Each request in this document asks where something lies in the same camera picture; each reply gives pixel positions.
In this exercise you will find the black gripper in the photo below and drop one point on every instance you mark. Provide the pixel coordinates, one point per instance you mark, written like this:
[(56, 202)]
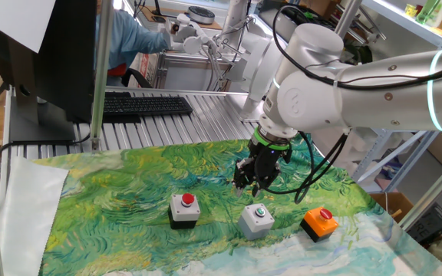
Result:
[(265, 165)]

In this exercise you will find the orange box red button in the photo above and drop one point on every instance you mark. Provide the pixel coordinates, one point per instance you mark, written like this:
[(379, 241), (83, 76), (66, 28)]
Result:
[(317, 226)]

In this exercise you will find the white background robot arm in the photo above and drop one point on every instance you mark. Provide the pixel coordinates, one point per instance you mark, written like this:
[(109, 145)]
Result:
[(235, 19)]

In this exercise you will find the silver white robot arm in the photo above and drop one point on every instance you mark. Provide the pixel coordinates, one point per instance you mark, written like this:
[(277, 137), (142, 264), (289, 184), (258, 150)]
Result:
[(378, 99)]

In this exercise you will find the grey box green button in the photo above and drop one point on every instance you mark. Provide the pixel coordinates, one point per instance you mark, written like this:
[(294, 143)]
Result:
[(253, 224)]

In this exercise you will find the white black box red button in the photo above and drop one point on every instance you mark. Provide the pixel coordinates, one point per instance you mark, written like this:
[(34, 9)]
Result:
[(184, 212)]

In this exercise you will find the white haptic teleoperation device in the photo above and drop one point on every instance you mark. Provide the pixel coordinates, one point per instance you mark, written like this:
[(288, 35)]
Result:
[(253, 76)]

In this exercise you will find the green blue painting cloth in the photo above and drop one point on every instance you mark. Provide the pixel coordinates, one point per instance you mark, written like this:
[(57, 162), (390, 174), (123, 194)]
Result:
[(129, 191)]

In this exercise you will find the silver aluminium case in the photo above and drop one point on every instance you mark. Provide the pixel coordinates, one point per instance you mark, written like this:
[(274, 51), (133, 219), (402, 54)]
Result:
[(182, 76)]

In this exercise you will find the black keyboard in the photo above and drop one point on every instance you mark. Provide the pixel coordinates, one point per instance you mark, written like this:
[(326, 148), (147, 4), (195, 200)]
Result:
[(148, 105)]

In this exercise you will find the brown cardboard box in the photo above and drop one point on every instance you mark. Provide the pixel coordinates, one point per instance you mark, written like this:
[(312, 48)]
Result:
[(391, 205)]

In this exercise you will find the grey laptop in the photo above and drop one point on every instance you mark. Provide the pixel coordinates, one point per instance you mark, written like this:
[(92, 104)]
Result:
[(276, 23)]

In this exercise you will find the round black speaker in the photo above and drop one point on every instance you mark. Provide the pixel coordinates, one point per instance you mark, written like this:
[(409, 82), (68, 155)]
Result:
[(201, 14)]

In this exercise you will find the black plastic crate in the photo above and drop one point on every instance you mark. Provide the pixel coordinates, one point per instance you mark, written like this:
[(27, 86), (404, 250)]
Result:
[(430, 224)]

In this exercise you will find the black tool case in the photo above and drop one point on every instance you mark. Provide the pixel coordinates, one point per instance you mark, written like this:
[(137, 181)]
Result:
[(320, 15)]

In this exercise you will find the person in blue shirt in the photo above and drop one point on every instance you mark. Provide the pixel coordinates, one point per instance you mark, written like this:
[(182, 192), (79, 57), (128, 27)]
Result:
[(129, 38)]

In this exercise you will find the wooden background desk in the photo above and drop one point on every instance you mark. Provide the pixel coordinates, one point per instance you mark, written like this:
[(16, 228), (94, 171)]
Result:
[(167, 13)]

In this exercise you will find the white satin cloth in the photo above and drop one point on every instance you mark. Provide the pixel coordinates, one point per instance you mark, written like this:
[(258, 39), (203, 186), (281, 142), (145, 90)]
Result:
[(29, 214)]

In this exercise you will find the white metal shelf rack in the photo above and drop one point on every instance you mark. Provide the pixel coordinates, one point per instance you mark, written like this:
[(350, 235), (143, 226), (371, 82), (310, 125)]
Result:
[(397, 21)]

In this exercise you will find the black computer monitor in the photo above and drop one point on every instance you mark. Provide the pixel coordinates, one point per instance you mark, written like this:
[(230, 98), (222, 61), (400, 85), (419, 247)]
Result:
[(63, 57)]

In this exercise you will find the yellow small container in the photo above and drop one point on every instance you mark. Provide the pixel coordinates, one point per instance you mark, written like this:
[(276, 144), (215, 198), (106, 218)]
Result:
[(411, 10)]

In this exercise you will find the green transparent bottle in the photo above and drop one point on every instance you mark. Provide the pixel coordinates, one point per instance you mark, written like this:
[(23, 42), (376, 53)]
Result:
[(427, 10)]

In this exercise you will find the cream coloured bottle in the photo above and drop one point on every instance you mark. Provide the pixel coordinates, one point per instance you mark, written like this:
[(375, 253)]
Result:
[(441, 13)]

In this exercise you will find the white paper sheet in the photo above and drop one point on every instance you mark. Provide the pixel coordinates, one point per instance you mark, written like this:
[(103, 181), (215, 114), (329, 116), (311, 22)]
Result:
[(17, 19)]

